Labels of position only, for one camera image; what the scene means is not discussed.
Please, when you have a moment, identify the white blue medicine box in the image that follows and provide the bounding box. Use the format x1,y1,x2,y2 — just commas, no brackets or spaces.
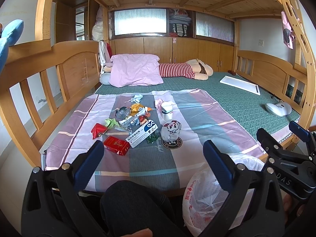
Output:
125,120,158,148

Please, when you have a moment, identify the red wrapper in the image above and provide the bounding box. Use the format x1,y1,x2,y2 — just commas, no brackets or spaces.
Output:
91,123,108,140

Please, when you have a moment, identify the pink plastic bag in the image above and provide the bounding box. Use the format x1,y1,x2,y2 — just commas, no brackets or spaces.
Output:
155,99,164,111

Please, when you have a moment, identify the white massager device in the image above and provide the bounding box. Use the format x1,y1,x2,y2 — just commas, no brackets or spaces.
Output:
265,102,292,117

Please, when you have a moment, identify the pink pillow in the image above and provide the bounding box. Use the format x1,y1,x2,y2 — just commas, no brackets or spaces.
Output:
109,54,163,88

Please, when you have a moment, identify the white paper cup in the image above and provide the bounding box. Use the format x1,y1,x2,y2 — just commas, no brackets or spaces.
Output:
161,102,173,122

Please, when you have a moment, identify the grey plastic bag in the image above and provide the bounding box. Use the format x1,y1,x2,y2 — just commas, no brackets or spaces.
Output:
115,106,130,120

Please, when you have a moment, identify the striped plush doll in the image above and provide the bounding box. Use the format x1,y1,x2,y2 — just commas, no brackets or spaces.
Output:
102,59,214,80

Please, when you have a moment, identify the green bed mat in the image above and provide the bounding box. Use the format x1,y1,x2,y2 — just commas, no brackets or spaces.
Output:
95,72,300,142

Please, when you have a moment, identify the red cigarette box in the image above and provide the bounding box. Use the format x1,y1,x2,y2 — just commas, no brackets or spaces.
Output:
103,136,131,156

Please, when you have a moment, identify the light blue pillow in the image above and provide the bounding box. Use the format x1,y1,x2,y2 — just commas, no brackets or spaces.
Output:
100,72,110,85

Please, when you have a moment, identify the green paper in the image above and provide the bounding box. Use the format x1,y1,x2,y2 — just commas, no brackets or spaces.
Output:
105,118,119,129

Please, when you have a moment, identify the yellow chip bag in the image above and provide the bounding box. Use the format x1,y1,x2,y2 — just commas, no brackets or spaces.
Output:
130,103,152,116

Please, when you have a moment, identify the dark green snack wrapper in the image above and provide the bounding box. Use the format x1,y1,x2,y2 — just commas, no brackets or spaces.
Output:
146,132,159,143

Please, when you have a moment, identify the clear cartoon plastic bag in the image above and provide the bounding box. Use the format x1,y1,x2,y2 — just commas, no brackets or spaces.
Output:
160,120,182,142

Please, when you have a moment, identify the white plastic trash bag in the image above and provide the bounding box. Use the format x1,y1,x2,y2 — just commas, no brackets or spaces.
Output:
182,153,264,236

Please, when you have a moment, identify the striped pink grey bedsheet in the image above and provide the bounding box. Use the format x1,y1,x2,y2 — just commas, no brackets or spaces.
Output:
45,89,263,192

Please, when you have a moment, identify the wooden bunk bed frame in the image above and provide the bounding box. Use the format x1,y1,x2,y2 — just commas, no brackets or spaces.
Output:
1,0,315,166

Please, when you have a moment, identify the pink cloth hanging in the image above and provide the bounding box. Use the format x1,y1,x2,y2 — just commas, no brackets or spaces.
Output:
281,11,295,49

